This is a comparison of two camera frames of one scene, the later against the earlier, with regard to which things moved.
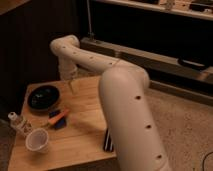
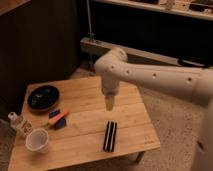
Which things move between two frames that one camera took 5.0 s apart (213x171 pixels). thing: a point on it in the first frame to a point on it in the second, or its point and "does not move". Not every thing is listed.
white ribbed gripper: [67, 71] to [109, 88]
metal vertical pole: [89, 33] does not move
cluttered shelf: [196, 8] does not move
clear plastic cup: [37, 140] does not move
